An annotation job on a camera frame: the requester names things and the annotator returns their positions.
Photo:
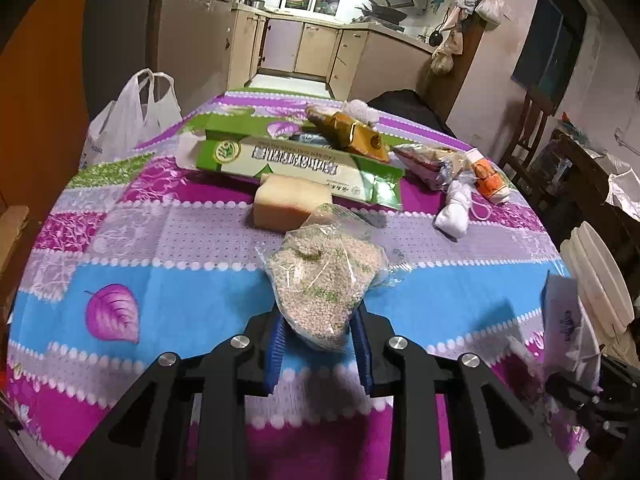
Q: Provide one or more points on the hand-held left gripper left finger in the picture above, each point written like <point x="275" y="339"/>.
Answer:
<point x="274" y="355"/>

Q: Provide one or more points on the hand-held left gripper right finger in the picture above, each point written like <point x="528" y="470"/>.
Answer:
<point x="361" y="355"/>

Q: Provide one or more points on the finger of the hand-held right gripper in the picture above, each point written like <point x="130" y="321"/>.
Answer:
<point x="570" y="389"/>

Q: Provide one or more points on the white blue tissue pack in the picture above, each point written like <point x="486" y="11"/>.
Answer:
<point x="565" y="325"/>

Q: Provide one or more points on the clear bag of grain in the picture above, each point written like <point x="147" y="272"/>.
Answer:
<point x="320" y="280"/>

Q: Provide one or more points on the white plastic bin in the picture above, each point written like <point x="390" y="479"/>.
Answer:
<point x="595" y="270"/>

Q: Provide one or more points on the green white carton box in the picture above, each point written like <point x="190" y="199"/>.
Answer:
<point x="280" y="160"/>

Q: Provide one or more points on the orange white package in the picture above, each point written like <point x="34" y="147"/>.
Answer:
<point x="487" y="180"/>

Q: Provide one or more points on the golden orange wrapper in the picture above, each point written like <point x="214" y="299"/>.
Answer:
<point x="355" y="135"/>

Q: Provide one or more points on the colourful printed tablecloth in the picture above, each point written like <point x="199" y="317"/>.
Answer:
<point x="175" y="270"/>

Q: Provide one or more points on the yellow sponge block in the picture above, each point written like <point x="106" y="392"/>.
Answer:
<point x="285" y="200"/>

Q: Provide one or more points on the silver brown snack packet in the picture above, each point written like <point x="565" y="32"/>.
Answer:
<point x="430" y="160"/>

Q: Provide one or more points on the dark wooden table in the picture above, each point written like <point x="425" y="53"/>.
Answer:
<point x="585" y="180"/>

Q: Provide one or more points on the white plastic sheet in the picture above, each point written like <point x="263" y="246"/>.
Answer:
<point x="625" y="182"/>

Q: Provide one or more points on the white fluffy cloth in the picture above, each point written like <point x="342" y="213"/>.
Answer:
<point x="360" y="109"/>

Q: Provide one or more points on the black fabric bag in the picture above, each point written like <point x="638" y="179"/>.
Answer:
<point x="415" y="107"/>

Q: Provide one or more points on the red green object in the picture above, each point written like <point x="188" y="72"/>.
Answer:
<point x="572" y="122"/>

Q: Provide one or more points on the dark wooden chair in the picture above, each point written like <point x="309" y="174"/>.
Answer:
<point x="530" y="125"/>

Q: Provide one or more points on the white plastic carrier bag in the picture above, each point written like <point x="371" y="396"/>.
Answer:
<point x="125" y="125"/>

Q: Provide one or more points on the brown cardboard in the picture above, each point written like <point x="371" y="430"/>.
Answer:
<point x="12" y="245"/>

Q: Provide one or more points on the beige kitchen base cabinets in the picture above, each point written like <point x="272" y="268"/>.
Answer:
<point x="350" y="55"/>

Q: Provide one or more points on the hanging beige bags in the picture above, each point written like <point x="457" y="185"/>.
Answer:
<point x="445" y="55"/>

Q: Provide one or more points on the beige fridge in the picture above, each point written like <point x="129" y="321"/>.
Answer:
<point x="195" y="45"/>

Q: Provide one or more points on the dark window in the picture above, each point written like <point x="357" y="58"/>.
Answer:
<point x="550" y="45"/>

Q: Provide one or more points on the black wok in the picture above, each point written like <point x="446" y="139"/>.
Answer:
<point x="385" y="10"/>

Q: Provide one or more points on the orange wooden door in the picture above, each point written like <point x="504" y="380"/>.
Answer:
<point x="45" y="85"/>

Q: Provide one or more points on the hanging white plastic bag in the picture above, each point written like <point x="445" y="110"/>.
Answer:
<point x="492" y="7"/>

